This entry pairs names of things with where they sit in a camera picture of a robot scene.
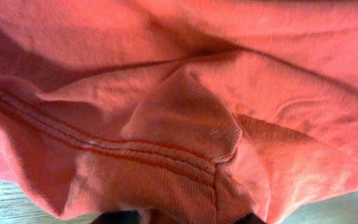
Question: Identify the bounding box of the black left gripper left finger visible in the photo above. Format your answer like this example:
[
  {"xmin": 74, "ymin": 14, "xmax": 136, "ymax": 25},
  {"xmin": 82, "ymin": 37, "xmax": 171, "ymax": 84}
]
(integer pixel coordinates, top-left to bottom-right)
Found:
[{"xmin": 91, "ymin": 211, "xmax": 140, "ymax": 224}]

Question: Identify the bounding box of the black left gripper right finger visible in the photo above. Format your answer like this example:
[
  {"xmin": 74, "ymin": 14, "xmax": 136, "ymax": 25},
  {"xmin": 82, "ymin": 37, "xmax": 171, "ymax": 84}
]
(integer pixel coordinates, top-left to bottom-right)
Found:
[{"xmin": 234, "ymin": 213, "xmax": 266, "ymax": 224}]

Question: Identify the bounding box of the orange t-shirt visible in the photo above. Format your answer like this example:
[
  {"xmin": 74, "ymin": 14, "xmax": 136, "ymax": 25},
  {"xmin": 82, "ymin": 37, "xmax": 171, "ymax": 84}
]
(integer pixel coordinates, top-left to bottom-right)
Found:
[{"xmin": 0, "ymin": 1, "xmax": 358, "ymax": 223}]

